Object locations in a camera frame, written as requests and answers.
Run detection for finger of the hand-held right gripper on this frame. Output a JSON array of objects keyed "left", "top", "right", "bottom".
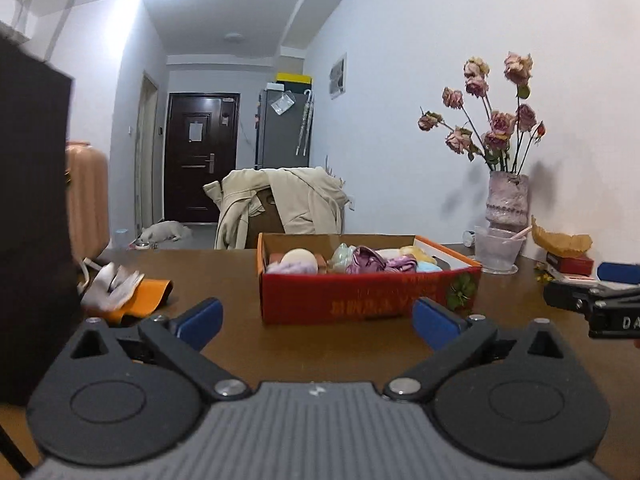
[
  {"left": 543, "top": 280, "right": 640, "bottom": 315},
  {"left": 597, "top": 261, "right": 640, "bottom": 286}
]

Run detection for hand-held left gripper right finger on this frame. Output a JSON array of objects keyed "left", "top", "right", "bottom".
[{"left": 382, "top": 297, "right": 586, "bottom": 402}]

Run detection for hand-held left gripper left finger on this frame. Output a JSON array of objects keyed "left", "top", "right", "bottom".
[{"left": 52, "top": 297, "right": 251, "bottom": 402}]

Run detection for red cardboard box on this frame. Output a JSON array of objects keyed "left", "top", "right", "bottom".
[{"left": 256, "top": 232, "right": 483, "bottom": 326}]

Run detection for lilac fuzzy cloth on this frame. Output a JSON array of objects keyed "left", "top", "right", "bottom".
[{"left": 265, "top": 261, "right": 321, "bottom": 276}]

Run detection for light green soft item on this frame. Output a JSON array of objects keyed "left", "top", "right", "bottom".
[{"left": 331, "top": 243, "right": 357, "bottom": 273}]

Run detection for peach round soft ball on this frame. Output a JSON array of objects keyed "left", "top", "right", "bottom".
[{"left": 281, "top": 248, "right": 319, "bottom": 273}]

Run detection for small red box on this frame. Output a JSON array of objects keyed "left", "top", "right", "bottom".
[{"left": 545, "top": 251, "right": 595, "bottom": 276}]

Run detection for brown crinkled paper liner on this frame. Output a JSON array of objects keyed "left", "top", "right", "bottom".
[{"left": 531, "top": 215, "right": 593, "bottom": 256}]

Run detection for orange cloth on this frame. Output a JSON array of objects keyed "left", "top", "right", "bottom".
[{"left": 105, "top": 280, "right": 173, "bottom": 328}]

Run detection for white and yellow plush toy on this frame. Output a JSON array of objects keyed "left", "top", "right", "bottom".
[{"left": 375, "top": 245, "right": 437, "bottom": 263}]

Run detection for clear glass cup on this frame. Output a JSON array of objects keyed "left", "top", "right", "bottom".
[{"left": 472, "top": 225, "right": 526, "bottom": 275}]

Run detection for purple shiny cloth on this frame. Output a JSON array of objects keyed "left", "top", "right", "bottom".
[{"left": 347, "top": 246, "right": 388, "bottom": 275}]

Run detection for white dog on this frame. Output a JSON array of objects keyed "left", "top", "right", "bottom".
[{"left": 137, "top": 221, "right": 193, "bottom": 250}]

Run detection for rolled socks in box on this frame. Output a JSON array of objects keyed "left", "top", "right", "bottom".
[{"left": 269, "top": 251, "right": 333, "bottom": 273}]

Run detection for white gloves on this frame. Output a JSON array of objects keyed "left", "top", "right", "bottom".
[{"left": 80, "top": 262, "right": 146, "bottom": 312}]

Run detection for pink textured vase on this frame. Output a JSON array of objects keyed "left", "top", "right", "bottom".
[{"left": 486, "top": 170, "right": 530, "bottom": 233}]

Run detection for brown wooden chair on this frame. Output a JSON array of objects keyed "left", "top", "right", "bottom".
[{"left": 245, "top": 187, "right": 286, "bottom": 250}]

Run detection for beige coat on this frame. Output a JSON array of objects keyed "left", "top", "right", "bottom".
[{"left": 203, "top": 166, "right": 348, "bottom": 251}]

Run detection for dark entrance door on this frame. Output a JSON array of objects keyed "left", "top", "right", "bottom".
[{"left": 165, "top": 92, "right": 240, "bottom": 224}]

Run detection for beige interior door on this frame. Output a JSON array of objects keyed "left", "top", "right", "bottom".
[{"left": 135, "top": 72, "right": 160, "bottom": 233}]

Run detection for pink suitcase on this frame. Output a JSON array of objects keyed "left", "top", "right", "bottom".
[{"left": 65, "top": 141, "right": 111, "bottom": 256}]

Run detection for dried roses bouquet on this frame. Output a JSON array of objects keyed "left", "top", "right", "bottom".
[{"left": 418, "top": 51, "right": 547, "bottom": 173}]

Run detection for grey fridge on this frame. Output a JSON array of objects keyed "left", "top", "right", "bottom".
[{"left": 255, "top": 87, "right": 313, "bottom": 171}]

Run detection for black paper bag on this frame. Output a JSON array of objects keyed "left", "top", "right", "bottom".
[{"left": 0, "top": 0, "right": 85, "bottom": 407}]

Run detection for white folded umbrella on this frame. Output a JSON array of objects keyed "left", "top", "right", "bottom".
[{"left": 296, "top": 89, "right": 315, "bottom": 157}]

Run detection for yellow box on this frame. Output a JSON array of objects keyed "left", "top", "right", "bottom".
[{"left": 276, "top": 72, "right": 312, "bottom": 90}]

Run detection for framed wall panel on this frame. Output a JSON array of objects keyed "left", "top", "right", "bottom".
[{"left": 329, "top": 52, "right": 348, "bottom": 100}]

